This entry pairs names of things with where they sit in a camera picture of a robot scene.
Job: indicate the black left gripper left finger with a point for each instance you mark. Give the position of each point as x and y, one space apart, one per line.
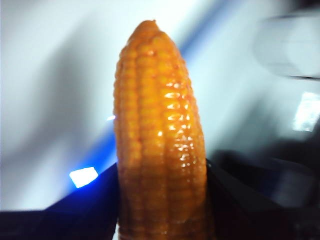
62 222

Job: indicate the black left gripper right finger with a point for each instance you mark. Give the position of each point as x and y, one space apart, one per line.
250 220

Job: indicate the orange corn cob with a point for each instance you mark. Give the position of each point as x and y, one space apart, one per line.
155 125

